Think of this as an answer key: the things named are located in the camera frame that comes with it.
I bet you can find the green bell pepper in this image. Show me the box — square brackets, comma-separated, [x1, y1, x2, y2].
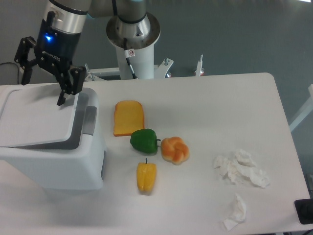
[130, 129, 159, 155]

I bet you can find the small crumpled white tissue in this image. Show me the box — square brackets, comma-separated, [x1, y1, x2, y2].
[223, 193, 247, 232]

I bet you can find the white trash can body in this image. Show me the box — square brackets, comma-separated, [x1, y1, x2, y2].
[0, 84, 106, 190]

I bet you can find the black device at edge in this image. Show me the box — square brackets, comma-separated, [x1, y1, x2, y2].
[294, 199, 313, 224]

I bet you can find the white post red foot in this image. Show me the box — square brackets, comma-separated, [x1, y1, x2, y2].
[195, 54, 204, 77]

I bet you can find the white bracket with bolt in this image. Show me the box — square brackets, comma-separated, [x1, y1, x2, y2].
[154, 58, 174, 79]

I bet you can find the white trash can lid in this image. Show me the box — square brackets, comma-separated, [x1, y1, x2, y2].
[0, 85, 89, 149]

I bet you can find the braided bread roll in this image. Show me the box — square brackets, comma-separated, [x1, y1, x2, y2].
[161, 137, 190, 165]

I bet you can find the orange toast slice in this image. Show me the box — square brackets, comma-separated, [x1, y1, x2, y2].
[113, 100, 145, 137]

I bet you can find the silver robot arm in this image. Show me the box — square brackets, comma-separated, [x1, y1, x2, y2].
[15, 0, 160, 105]

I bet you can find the large crumpled white tissue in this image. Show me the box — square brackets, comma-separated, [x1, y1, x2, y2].
[213, 149, 270, 188]

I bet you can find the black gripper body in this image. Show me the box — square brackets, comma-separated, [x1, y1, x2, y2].
[34, 11, 81, 81]

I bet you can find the white table frame leg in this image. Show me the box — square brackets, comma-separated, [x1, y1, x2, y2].
[289, 84, 313, 132]

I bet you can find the yellow bell pepper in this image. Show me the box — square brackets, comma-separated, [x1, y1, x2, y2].
[136, 158, 157, 194]

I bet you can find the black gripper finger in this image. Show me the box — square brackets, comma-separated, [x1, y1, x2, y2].
[14, 37, 37, 85]
[56, 67, 86, 106]

